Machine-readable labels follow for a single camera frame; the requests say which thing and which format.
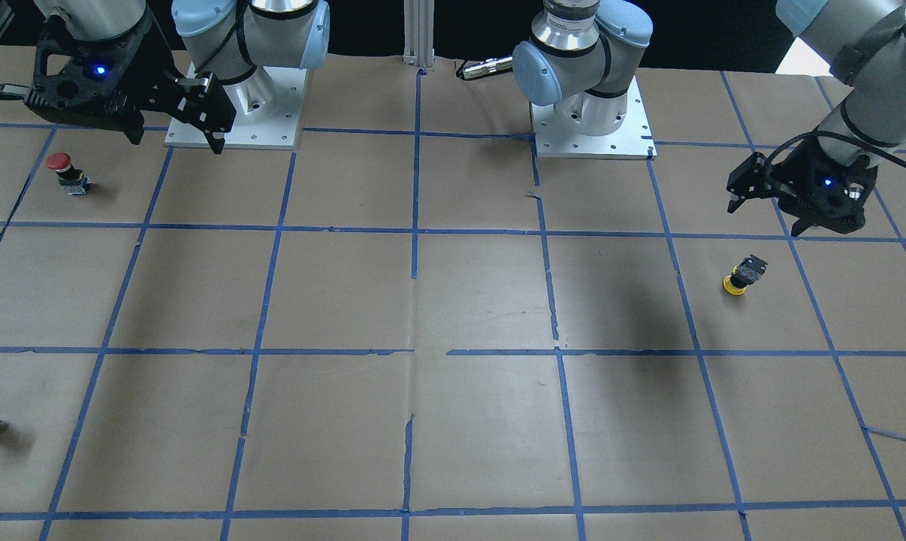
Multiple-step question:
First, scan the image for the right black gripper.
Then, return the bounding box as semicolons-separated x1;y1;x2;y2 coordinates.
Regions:
0;11;237;155

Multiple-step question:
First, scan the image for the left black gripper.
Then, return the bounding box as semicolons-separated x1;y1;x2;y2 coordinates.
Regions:
726;138;877;237

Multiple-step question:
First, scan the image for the yellow push button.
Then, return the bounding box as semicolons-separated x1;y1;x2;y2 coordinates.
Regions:
721;254;768;297

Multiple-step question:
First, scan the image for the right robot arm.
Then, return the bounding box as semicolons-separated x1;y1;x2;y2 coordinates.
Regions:
0;1;331;154

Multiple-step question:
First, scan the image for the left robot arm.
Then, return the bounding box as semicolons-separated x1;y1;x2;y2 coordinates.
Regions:
512;1;906;237

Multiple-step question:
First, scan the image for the red push button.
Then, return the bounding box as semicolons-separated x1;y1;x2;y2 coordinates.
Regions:
45;152;90;196

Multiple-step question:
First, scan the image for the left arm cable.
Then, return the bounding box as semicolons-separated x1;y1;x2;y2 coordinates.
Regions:
765;131;906;175

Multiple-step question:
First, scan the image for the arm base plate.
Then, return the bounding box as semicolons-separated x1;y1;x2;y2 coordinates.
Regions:
165;62;308;151
530;78;657;160

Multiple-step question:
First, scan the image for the silver cable connector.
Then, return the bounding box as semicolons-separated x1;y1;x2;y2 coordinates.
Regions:
455;56;514;81

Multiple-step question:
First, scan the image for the aluminium frame post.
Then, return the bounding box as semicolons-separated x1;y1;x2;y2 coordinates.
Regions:
403;0;435;71

